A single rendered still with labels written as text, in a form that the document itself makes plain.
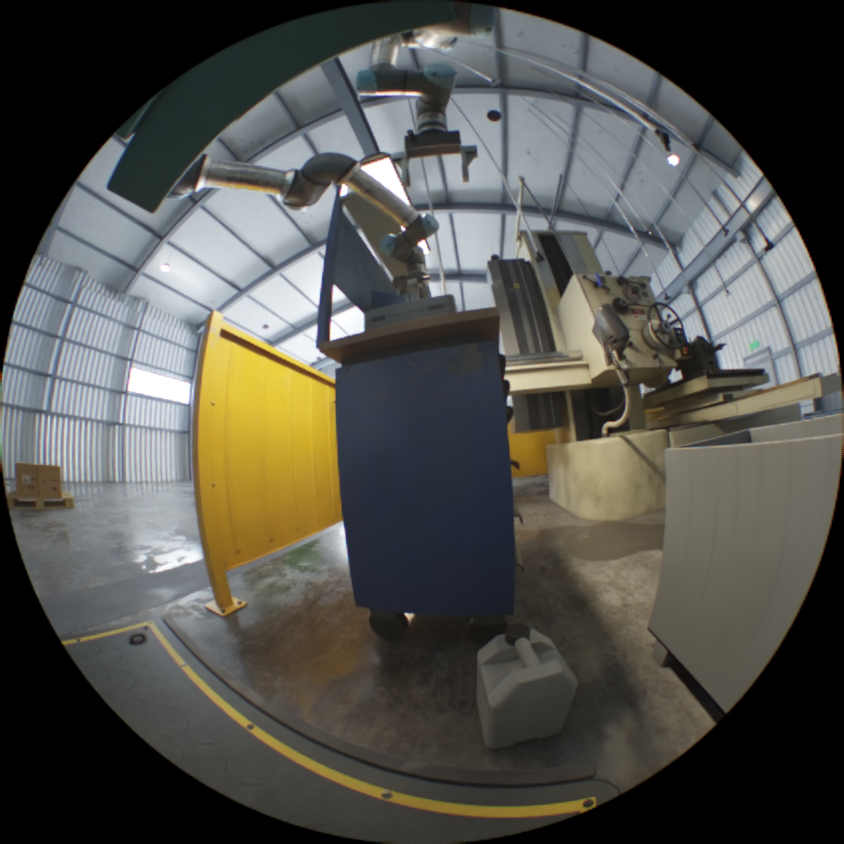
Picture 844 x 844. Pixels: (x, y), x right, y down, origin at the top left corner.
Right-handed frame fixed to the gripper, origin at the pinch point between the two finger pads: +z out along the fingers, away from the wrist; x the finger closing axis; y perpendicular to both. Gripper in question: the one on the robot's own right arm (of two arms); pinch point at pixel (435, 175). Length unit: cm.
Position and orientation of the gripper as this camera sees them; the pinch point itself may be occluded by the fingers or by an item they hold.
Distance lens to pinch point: 69.4
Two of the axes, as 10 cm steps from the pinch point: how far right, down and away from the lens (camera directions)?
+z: 0.3, 9.6, 2.9
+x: 9.8, 0.3, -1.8
